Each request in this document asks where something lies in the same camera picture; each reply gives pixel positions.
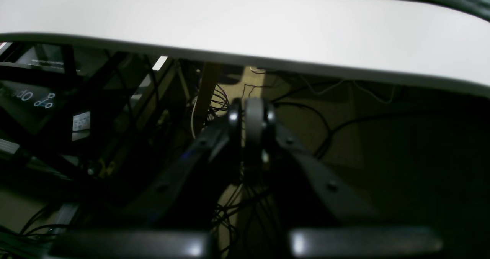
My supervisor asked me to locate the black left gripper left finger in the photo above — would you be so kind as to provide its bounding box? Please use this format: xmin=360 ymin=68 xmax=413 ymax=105
xmin=126 ymin=98 xmax=242 ymax=230

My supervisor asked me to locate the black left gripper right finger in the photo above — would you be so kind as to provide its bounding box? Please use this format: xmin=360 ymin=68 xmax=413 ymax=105
xmin=245 ymin=98 xmax=379 ymax=229

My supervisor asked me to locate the black OpenArm base box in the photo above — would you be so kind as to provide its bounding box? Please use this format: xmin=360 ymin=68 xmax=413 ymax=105
xmin=0 ymin=44 xmax=100 ymax=144

